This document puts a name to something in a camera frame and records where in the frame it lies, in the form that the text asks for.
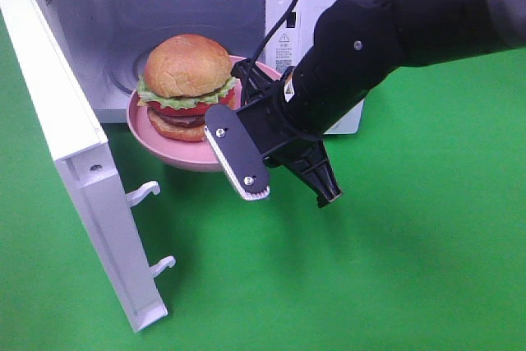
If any green table cloth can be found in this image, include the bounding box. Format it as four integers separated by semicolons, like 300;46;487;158
1;32;525;350

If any white microwave door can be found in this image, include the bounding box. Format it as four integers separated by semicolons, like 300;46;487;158
1;0;175;331

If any burger with lettuce and tomato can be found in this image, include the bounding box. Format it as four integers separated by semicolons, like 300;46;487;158
136;34;238;142

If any white microwave oven body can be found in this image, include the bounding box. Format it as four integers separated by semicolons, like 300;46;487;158
42;0;335;125

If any glass microwave turntable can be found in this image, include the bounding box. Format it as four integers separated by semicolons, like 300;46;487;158
107;46;154;95

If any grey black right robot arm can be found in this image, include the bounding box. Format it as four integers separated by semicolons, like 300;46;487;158
213;0;525;206

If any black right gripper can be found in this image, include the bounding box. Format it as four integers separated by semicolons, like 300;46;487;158
231;58;342;208

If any pink round plate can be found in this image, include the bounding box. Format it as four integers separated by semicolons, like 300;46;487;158
126;54;284;173

